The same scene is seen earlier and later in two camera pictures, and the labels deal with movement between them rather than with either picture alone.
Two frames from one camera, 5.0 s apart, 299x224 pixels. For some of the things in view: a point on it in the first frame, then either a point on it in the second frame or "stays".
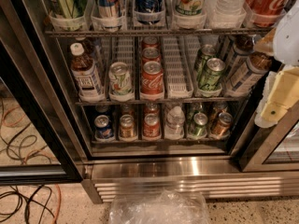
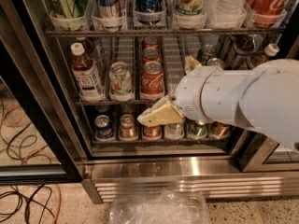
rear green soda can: x=207 y=51 stays
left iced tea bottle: x=85 y=75 stays
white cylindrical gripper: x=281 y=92 to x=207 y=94
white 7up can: x=121 y=89 stays
